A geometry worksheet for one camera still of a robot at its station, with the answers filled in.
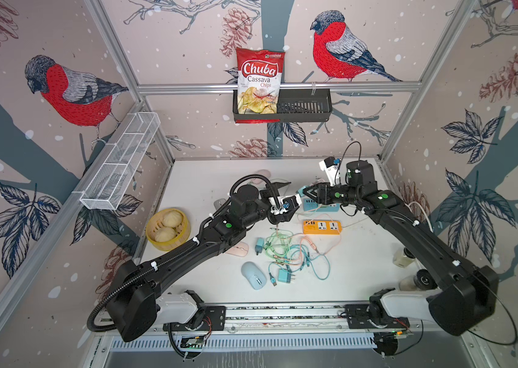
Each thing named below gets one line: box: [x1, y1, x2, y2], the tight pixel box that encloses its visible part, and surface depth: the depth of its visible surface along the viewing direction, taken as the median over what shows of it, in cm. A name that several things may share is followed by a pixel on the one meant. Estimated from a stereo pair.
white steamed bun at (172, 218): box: [162, 210, 184, 228], surface depth 94 cm
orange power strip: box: [302, 220, 343, 236], surface depth 95 cm
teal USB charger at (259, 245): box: [254, 237, 265, 256], surface depth 90 cm
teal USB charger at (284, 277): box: [277, 268, 296, 284], surface depth 83 cm
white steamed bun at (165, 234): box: [154, 226, 177, 244], surface depth 90 cm
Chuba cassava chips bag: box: [234, 47, 286, 125], surface depth 87 cm
